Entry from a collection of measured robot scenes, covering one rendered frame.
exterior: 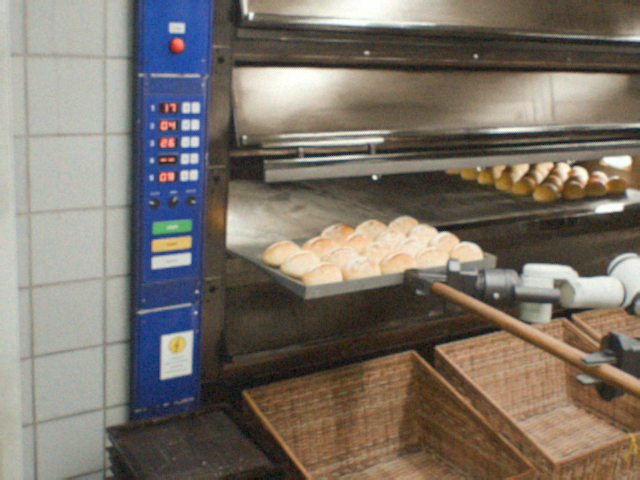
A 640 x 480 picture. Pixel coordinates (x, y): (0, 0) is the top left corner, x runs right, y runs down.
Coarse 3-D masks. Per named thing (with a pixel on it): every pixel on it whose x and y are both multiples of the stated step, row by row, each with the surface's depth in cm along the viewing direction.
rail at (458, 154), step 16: (576, 144) 229; (592, 144) 233; (608, 144) 236; (624, 144) 240; (272, 160) 175; (288, 160) 177; (304, 160) 179; (320, 160) 182; (336, 160) 184; (352, 160) 186; (368, 160) 189; (384, 160) 191; (400, 160) 194; (416, 160) 197
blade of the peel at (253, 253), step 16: (288, 240) 208; (304, 240) 209; (240, 256) 193; (256, 256) 194; (272, 272) 181; (400, 272) 184; (304, 288) 171; (320, 288) 173; (336, 288) 175; (352, 288) 178; (368, 288) 180
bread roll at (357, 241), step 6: (354, 234) 200; (360, 234) 200; (366, 234) 202; (342, 240) 199; (348, 240) 198; (354, 240) 198; (360, 240) 199; (366, 240) 200; (372, 240) 202; (348, 246) 198; (354, 246) 198; (360, 246) 198
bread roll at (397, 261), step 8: (392, 256) 186; (400, 256) 187; (408, 256) 188; (384, 264) 186; (392, 264) 186; (400, 264) 186; (408, 264) 187; (416, 264) 190; (384, 272) 186; (392, 272) 186
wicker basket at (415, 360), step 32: (288, 384) 207; (320, 384) 213; (352, 384) 218; (416, 384) 230; (448, 384) 220; (256, 416) 195; (288, 416) 207; (352, 416) 218; (416, 416) 231; (448, 416) 221; (480, 416) 211; (288, 448) 186; (320, 448) 213; (352, 448) 219; (384, 448) 225; (416, 448) 231; (448, 448) 223; (480, 448) 212; (512, 448) 203
